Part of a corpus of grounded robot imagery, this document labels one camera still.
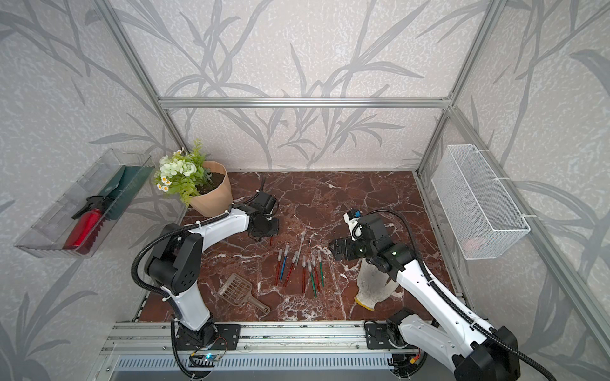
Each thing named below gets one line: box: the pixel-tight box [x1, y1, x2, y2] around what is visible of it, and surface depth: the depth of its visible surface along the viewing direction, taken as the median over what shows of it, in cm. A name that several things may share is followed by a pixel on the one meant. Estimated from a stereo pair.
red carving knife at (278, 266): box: [274, 248, 283, 287], surface depth 91 cm
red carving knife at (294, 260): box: [283, 250, 299, 288], surface depth 91 cm
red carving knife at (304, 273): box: [301, 254, 307, 295], surface depth 90 cm
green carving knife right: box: [318, 250, 325, 288], surface depth 91 cm
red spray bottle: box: [62, 195, 109, 255], surface depth 61 cm
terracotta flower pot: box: [189, 161, 233, 218], surface depth 96 cm
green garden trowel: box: [98, 165, 156, 220], surface depth 73 cm
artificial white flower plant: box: [154, 138, 213, 208], surface depth 82 cm
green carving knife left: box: [306, 258, 318, 299], surface depth 88 cm
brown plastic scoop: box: [217, 273, 271, 314], surface depth 84 cm
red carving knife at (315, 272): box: [311, 253, 322, 293], surface depth 89 cm
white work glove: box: [354, 257, 399, 312], surface depth 85 cm
